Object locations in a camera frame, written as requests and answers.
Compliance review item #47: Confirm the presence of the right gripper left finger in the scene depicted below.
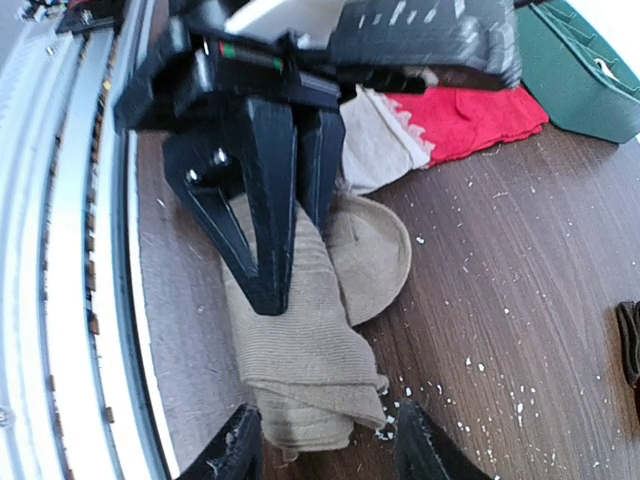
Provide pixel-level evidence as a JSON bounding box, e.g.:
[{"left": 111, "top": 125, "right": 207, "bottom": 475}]
[{"left": 177, "top": 403, "right": 263, "bottom": 480}]

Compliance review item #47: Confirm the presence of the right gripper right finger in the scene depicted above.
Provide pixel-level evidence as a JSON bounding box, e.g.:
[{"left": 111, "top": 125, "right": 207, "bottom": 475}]
[{"left": 395, "top": 400, "right": 490, "bottom": 480}]

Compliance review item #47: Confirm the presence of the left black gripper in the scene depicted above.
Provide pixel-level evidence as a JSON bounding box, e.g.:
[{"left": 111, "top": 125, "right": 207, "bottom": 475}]
[{"left": 114, "top": 1, "right": 345, "bottom": 316}]

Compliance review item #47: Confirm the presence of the red sock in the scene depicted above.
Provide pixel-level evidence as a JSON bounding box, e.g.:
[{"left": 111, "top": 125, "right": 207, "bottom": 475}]
[{"left": 338, "top": 87, "right": 549, "bottom": 195}]

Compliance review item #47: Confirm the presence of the beige sock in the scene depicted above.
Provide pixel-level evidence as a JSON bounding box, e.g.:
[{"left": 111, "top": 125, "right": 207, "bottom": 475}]
[{"left": 222, "top": 192, "right": 412, "bottom": 460}]

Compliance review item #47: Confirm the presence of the green divided organizer tray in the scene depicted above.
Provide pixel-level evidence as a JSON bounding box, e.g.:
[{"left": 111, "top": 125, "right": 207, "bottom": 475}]
[{"left": 516, "top": 1, "right": 639, "bottom": 144}]

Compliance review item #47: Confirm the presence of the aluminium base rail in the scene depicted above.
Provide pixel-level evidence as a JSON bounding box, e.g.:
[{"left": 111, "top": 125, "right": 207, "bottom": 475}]
[{"left": 1, "top": 1, "right": 179, "bottom": 479}]

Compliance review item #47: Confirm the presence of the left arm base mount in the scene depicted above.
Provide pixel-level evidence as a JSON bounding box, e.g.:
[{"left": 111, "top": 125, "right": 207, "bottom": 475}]
[{"left": 19, "top": 0, "right": 131, "bottom": 36}]

